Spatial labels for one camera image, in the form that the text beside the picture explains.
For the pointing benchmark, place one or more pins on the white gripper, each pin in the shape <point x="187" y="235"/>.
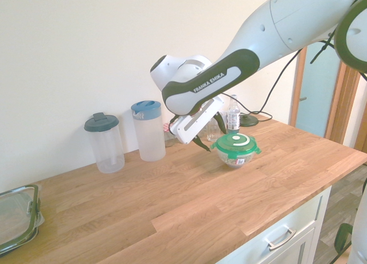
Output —
<point x="195" y="123"/>

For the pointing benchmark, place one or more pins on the green round container lid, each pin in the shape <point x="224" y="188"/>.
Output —
<point x="226" y="144"/>

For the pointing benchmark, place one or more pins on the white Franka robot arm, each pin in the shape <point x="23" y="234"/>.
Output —
<point x="215" y="80"/>

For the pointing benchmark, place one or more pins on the clear round food bowl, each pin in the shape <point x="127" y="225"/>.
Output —
<point x="229" y="160"/>

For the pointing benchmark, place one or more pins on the jar red checkered lid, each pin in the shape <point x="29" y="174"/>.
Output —
<point x="167" y="129"/>

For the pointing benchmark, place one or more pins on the clear pitcher blue lid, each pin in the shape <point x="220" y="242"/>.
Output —
<point x="149" y="132"/>

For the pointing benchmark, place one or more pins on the clear pitcher dark grey lid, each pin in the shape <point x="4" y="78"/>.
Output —
<point x="107" y="146"/>

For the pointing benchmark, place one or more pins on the rectangular container green-rimmed lid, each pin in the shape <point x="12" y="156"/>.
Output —
<point x="14" y="218"/>

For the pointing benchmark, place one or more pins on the clear drinking glass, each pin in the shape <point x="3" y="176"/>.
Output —
<point x="213" y="133"/>

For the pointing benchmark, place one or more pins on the clear plastic water bottle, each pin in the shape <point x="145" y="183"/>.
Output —
<point x="233" y="117"/>

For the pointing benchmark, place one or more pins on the black round lamp base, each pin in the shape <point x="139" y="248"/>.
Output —
<point x="249" y="120"/>

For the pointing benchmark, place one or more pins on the white drawer cabinet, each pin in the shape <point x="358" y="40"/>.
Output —
<point x="286" y="218"/>

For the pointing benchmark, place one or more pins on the frosted glass door wood frame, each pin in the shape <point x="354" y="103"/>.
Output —
<point x="315" y="103"/>

